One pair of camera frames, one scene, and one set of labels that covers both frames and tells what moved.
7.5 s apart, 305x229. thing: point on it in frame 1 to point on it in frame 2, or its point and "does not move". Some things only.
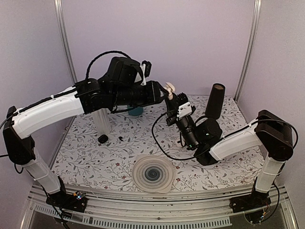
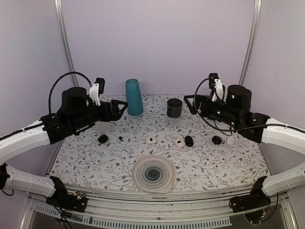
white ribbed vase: (101, 119) does not move
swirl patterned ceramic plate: (153, 173) does not move
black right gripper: (169, 107) to (206, 99)
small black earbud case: (102, 139) does not move
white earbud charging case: (171, 89) to (151, 140)
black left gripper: (155, 96) to (115, 115)
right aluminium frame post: (249, 47) does not move
